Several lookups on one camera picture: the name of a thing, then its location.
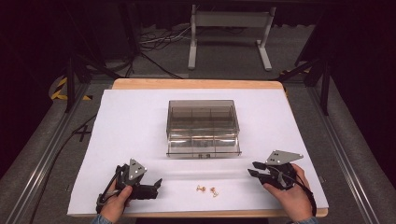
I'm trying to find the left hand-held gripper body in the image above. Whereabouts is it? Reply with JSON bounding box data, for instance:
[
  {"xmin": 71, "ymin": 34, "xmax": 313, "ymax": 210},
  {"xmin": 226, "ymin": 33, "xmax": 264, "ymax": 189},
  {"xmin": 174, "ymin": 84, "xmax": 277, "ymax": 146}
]
[{"xmin": 114, "ymin": 158, "xmax": 149, "ymax": 200}]

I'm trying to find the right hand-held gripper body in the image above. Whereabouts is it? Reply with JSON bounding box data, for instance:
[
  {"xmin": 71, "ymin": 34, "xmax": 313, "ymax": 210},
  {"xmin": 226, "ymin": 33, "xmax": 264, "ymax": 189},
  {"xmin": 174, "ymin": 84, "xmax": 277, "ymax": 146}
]
[{"xmin": 261, "ymin": 149, "xmax": 304, "ymax": 191}]

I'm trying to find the clear acrylic drawer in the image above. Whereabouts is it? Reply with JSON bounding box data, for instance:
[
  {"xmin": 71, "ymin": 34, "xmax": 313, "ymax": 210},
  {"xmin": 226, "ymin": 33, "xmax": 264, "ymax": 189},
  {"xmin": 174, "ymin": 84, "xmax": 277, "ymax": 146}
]
[{"xmin": 165, "ymin": 127, "xmax": 243, "ymax": 160}]

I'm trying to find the person's left hand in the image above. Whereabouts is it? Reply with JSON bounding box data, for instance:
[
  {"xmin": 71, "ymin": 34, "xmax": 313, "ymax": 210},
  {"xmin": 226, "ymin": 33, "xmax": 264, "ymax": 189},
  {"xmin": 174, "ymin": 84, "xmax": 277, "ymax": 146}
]
[{"xmin": 99, "ymin": 181, "xmax": 134, "ymax": 224}]

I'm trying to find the person's right hand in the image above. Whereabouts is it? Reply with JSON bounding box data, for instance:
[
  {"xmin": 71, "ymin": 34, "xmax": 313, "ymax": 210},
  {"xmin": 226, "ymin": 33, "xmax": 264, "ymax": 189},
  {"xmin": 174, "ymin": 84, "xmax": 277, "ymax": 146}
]
[{"xmin": 262, "ymin": 163, "xmax": 314, "ymax": 222}]

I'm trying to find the white paper sheet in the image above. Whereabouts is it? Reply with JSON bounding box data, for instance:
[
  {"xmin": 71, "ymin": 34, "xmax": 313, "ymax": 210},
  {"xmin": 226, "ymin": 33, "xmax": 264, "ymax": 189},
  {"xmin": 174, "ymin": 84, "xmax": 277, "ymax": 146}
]
[{"xmin": 66, "ymin": 89, "xmax": 330, "ymax": 217}]

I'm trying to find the clear acrylic box case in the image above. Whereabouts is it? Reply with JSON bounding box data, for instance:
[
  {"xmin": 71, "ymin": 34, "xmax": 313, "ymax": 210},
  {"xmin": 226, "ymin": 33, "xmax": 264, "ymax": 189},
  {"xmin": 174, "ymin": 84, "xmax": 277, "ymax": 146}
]
[{"xmin": 165, "ymin": 99, "xmax": 241, "ymax": 141}]

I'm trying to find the black tripod stand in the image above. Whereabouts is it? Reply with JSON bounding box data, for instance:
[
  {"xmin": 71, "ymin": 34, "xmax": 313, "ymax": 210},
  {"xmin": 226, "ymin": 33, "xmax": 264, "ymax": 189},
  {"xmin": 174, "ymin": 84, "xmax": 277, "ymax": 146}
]
[
  {"xmin": 63, "ymin": 50, "xmax": 123, "ymax": 114},
  {"xmin": 274, "ymin": 54, "xmax": 332, "ymax": 117}
]

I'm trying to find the wooden table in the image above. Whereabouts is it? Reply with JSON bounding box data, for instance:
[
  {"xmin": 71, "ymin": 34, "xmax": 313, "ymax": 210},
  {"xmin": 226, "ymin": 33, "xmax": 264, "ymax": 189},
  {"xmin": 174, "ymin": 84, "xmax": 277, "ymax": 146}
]
[{"xmin": 66, "ymin": 77, "xmax": 330, "ymax": 218}]

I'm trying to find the yellow black hazard tape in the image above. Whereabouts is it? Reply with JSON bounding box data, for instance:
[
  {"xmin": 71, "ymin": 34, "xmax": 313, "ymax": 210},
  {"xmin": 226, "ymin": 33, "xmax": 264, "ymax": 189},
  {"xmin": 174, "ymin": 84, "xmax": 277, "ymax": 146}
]
[{"xmin": 49, "ymin": 76, "xmax": 93, "ymax": 102}]

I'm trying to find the white metal stand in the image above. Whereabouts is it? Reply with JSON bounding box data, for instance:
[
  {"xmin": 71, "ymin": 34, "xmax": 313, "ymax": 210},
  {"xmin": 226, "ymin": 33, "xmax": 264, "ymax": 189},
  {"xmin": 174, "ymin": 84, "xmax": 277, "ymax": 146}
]
[{"xmin": 187, "ymin": 4, "xmax": 277, "ymax": 72}]

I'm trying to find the black gripper strap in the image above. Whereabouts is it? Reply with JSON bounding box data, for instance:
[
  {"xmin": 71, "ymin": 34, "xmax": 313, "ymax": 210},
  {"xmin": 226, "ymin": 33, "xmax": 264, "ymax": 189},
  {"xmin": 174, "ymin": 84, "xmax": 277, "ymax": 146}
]
[
  {"xmin": 290, "ymin": 172, "xmax": 318, "ymax": 217},
  {"xmin": 94, "ymin": 169, "xmax": 122, "ymax": 215}
]

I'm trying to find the aluminium floor rail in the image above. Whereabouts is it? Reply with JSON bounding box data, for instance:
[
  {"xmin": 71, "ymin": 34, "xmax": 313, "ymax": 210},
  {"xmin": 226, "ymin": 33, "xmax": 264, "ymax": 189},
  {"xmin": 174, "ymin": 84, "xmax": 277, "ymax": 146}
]
[
  {"xmin": 3, "ymin": 82, "xmax": 92, "ymax": 224},
  {"xmin": 306, "ymin": 85, "xmax": 380, "ymax": 224}
]

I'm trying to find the black floor cable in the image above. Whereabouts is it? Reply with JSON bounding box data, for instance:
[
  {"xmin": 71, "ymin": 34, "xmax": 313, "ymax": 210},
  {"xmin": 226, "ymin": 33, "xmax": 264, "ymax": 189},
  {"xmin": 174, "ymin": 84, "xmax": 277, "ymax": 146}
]
[{"xmin": 28, "ymin": 113, "xmax": 98, "ymax": 224}]

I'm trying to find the bundle of floor cables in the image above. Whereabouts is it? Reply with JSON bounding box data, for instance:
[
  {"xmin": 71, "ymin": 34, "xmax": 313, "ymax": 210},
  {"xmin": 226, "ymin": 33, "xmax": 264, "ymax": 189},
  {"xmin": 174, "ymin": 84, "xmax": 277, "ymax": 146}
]
[{"xmin": 138, "ymin": 25, "xmax": 192, "ymax": 53}]

